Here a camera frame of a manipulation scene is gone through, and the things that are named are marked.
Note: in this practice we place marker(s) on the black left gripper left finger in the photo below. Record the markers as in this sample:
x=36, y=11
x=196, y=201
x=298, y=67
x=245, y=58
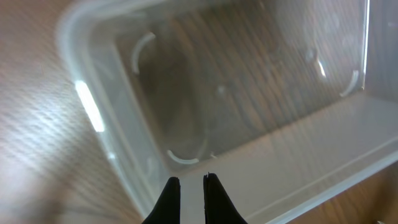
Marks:
x=167, y=208

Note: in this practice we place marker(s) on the clear plastic container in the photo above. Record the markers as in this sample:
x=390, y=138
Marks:
x=271, y=96

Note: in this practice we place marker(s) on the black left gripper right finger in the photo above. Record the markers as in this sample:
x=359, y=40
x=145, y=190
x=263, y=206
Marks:
x=219, y=208

